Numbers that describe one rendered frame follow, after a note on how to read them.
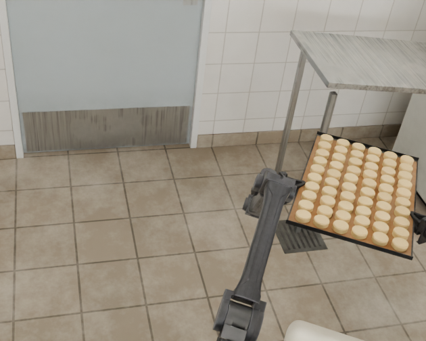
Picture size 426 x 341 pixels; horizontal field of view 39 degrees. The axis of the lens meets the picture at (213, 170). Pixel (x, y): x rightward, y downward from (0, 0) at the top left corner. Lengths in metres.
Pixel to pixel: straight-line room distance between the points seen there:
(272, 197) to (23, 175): 2.34
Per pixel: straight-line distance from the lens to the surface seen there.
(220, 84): 3.65
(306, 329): 1.27
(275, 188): 1.51
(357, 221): 1.99
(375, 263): 3.38
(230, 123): 3.82
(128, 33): 3.41
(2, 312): 2.97
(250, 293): 1.43
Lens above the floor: 2.30
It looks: 39 degrees down
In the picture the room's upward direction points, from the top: 8 degrees clockwise
